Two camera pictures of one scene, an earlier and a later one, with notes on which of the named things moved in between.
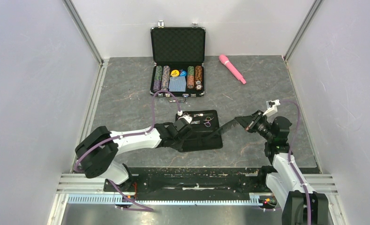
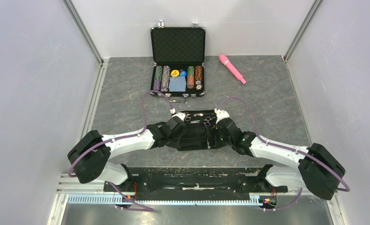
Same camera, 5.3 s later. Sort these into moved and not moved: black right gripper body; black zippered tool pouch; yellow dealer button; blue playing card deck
Moved: black right gripper body
Not moved: yellow dealer button; black zippered tool pouch; blue playing card deck
